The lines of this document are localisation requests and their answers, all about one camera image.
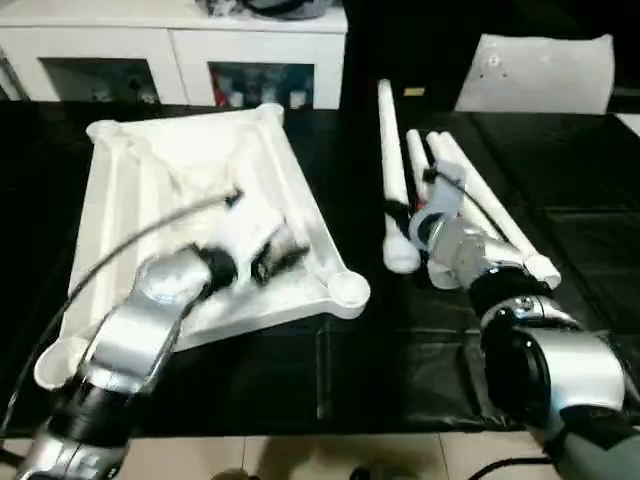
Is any white plastic table leg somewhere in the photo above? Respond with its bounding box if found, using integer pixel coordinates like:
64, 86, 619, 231
377, 78, 420, 274
425, 132, 506, 241
437, 130, 561, 289
405, 128, 459, 290

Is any white plastic table top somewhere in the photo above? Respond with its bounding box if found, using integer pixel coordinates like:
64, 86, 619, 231
33, 103, 372, 391

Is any black work mat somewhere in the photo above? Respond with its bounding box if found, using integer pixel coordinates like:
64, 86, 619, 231
0, 99, 640, 439

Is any black cabinet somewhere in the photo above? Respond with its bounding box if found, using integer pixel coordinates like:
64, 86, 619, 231
344, 0, 481, 111

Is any grey helmet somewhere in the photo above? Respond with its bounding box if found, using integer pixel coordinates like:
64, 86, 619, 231
244, 0, 346, 20

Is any white flat panel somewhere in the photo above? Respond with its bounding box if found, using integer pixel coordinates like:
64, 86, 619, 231
613, 112, 640, 136

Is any white cabinet with glass doors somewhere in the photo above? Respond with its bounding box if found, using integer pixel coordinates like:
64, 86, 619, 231
0, 0, 349, 109

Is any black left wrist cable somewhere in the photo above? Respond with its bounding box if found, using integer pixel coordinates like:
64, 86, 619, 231
0, 187, 246, 416

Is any black cable clutter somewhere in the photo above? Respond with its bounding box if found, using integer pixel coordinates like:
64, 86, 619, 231
197, 0, 246, 15

